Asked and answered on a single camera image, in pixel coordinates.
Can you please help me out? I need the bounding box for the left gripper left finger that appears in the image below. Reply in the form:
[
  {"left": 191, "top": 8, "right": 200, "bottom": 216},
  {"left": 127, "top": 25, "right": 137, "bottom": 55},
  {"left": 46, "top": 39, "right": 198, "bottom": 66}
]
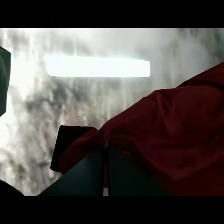
[{"left": 39, "top": 148, "right": 105, "bottom": 197}]

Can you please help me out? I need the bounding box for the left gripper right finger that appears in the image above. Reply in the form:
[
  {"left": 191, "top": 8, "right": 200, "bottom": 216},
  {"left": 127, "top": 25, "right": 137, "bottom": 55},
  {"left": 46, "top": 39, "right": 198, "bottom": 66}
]
[{"left": 107, "top": 145, "right": 168, "bottom": 197}]

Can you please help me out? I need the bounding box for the red garment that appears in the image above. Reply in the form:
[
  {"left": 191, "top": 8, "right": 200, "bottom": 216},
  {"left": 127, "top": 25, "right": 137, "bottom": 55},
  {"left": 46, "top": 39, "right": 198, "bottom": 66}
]
[{"left": 56, "top": 62, "right": 224, "bottom": 197}]

